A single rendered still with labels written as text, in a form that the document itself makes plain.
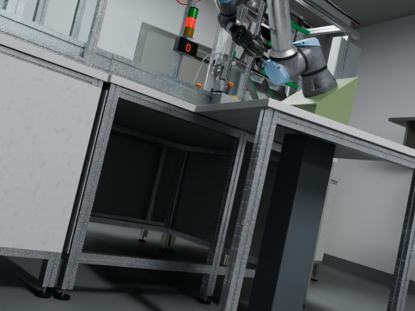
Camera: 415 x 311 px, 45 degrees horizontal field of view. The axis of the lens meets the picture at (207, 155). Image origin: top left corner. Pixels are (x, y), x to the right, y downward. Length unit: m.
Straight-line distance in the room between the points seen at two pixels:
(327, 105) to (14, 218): 1.27
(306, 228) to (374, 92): 4.13
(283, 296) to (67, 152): 1.02
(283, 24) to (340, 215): 4.23
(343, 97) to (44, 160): 1.21
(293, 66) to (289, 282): 0.87
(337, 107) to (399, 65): 3.90
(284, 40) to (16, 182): 1.13
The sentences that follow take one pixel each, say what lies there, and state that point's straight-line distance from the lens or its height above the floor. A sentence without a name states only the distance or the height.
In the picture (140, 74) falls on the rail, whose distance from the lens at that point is 2.10.
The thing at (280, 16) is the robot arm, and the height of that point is 1.22.
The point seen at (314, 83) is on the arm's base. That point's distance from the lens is 2.17.
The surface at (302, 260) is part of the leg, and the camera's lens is 2.13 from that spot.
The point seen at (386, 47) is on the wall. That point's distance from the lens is 6.24.
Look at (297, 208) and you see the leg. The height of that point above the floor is 0.52.
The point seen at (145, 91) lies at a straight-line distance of 2.01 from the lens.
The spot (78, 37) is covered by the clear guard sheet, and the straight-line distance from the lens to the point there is 1.95.
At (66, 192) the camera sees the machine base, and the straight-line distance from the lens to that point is 1.90.
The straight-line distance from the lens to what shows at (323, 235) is 4.19.
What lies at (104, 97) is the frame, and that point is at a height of 0.77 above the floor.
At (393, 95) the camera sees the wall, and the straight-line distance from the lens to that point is 5.90.
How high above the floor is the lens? 0.50
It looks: 4 degrees up
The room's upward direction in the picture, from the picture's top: 13 degrees clockwise
